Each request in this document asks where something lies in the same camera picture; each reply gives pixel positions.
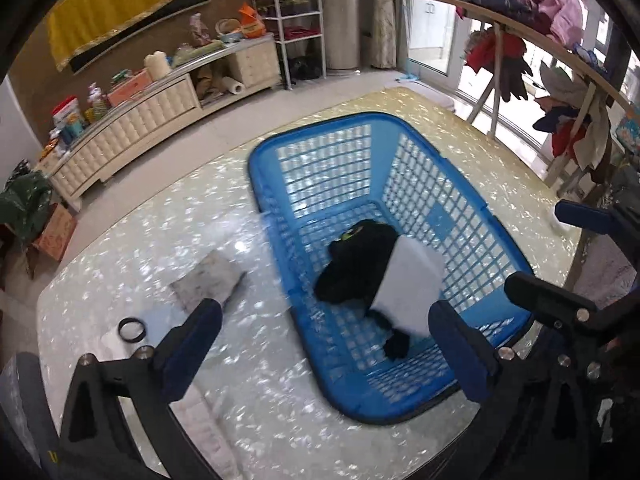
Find grey chair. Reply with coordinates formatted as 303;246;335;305
0;352;56;480

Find hanging mixed clothes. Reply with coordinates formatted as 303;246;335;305
532;60;617;181

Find white cloth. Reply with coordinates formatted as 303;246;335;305
369;237;446;338

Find small wicker basket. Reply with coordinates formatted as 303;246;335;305
216;19;246;43

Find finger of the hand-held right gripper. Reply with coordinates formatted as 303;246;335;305
555;199;640;241
504;272;640;343

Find cream tufted cabinet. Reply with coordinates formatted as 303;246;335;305
47;34;282;211

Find blue plastic laundry basket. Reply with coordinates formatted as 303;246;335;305
247;112;535;426

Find black bag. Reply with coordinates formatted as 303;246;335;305
289;55;321;81

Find green cloth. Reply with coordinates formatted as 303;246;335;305
172;40;226;66

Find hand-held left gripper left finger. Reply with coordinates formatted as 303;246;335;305
59;299;223;480

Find colourful box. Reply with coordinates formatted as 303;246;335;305
616;105;640;153

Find brown paper bag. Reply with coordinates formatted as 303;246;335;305
192;67;228;108

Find black hair tie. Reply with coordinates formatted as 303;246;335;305
118;316;147;344

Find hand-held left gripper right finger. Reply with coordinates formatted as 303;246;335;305
428;300;608;480

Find pink box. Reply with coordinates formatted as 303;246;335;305
107;69;153;107

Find black wall television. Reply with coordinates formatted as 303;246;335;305
69;0;212;74

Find white metal shelf rack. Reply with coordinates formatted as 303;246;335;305
249;0;327;90

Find orange bag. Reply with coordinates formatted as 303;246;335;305
239;2;265;38

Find cardboard box with red print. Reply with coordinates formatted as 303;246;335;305
34;203;78;261

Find patterned beige curtain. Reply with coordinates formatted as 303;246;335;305
370;0;401;68

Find green plastic bag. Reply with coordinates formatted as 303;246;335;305
0;160;53;246

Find patterned snack bag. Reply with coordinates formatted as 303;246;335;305
189;12;213;46

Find red and white box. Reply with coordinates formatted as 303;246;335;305
51;96;81;131

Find hanging red clothes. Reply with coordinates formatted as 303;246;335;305
462;27;533;101

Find silver tower air conditioner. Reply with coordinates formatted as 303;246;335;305
318;0;362;71

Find white ribbed towel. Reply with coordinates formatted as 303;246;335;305
170;390;246;480

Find wooden drying rack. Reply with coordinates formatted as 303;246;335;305
417;0;640;201

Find grey fuzzy cloth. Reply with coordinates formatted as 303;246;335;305
570;240;638;306

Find black garment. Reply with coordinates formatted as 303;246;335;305
314;219;412;361

